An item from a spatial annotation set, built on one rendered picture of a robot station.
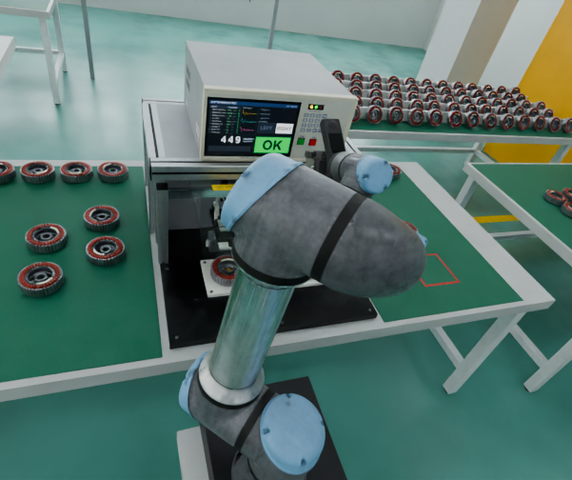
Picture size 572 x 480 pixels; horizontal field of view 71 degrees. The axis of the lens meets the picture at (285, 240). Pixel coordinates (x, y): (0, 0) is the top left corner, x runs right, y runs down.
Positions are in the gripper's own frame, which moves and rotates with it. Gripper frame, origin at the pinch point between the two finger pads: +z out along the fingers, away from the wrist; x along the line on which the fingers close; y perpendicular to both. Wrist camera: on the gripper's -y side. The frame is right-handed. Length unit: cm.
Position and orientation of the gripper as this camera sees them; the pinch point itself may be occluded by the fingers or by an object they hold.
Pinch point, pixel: (309, 151)
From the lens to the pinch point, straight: 115.2
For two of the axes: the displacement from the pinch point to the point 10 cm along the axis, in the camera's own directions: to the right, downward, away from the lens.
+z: -3.5, -2.8, 9.0
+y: -0.4, 9.6, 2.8
